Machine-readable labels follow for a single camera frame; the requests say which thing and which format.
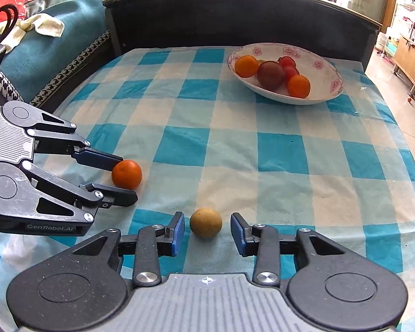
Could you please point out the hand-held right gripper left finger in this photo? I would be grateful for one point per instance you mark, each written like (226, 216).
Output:
(177, 235)

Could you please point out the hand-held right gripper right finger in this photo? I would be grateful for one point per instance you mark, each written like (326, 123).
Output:
(237, 235)

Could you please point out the dark headboard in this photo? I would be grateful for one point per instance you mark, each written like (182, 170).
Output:
(193, 20)

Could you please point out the wooden media cabinet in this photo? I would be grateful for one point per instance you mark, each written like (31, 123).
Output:
(409, 58)

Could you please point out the white storage rack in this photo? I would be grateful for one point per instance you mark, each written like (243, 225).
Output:
(389, 43)

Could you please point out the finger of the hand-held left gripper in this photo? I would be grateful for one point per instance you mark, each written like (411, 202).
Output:
(119, 197)
(96, 159)

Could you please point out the white floral plate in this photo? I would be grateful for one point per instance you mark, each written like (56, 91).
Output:
(318, 83)

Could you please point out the teal sofa blanket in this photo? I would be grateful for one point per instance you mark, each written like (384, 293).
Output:
(65, 41)

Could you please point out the small orange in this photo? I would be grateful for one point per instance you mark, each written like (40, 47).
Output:
(246, 66)
(126, 174)
(299, 86)

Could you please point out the dark red tomato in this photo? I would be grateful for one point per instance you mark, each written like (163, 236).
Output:
(270, 75)

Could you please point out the blue checkered tablecloth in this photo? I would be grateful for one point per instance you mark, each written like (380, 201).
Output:
(211, 145)

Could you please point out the white towel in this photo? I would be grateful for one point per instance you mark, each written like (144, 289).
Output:
(38, 26)

